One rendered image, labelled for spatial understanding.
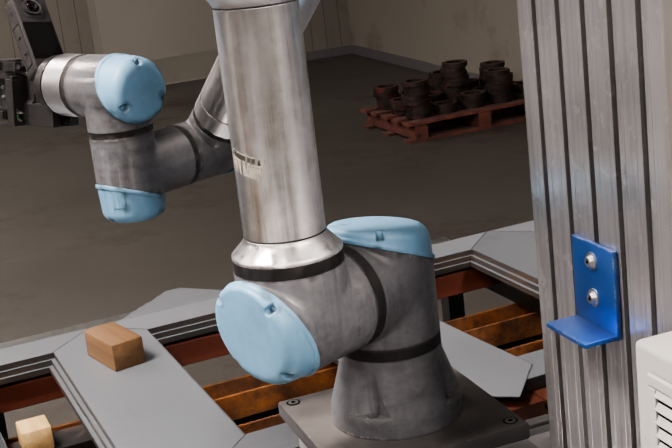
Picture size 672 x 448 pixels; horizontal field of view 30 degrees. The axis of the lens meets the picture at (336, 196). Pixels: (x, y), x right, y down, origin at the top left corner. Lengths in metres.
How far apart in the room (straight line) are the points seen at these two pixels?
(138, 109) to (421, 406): 0.45
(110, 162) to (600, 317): 0.58
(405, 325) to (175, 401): 0.78
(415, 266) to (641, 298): 0.29
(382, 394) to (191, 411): 0.69
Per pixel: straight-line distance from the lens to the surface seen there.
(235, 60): 1.22
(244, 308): 1.26
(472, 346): 2.15
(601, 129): 1.17
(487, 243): 2.70
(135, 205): 1.46
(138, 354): 2.26
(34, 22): 1.59
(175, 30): 11.22
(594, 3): 1.15
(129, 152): 1.44
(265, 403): 2.41
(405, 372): 1.39
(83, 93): 1.45
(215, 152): 1.51
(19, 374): 2.39
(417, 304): 1.37
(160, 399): 2.10
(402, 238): 1.34
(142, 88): 1.42
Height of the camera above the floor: 1.65
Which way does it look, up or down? 14 degrees down
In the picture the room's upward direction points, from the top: 7 degrees counter-clockwise
